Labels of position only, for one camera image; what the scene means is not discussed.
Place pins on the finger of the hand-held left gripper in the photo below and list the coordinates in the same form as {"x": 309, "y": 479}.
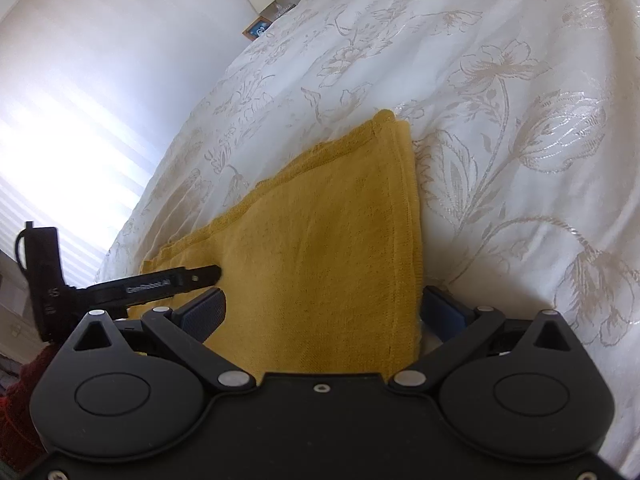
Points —
{"x": 200, "y": 276}

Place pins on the yellow knit sweater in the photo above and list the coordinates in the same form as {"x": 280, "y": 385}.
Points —
{"x": 325, "y": 260}

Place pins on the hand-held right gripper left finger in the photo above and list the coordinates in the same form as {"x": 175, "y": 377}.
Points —
{"x": 206, "y": 310}

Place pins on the wooden picture frame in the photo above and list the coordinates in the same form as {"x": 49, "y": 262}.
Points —
{"x": 257, "y": 28}

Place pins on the dark red cloth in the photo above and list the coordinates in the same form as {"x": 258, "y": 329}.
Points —
{"x": 17, "y": 405}

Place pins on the white floral bedspread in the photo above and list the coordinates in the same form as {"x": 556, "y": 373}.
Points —
{"x": 500, "y": 135}

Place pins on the white sheer curtain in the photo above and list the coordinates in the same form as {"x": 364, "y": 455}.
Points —
{"x": 75, "y": 135}

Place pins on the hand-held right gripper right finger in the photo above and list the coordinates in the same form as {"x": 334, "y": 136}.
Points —
{"x": 442, "y": 310}

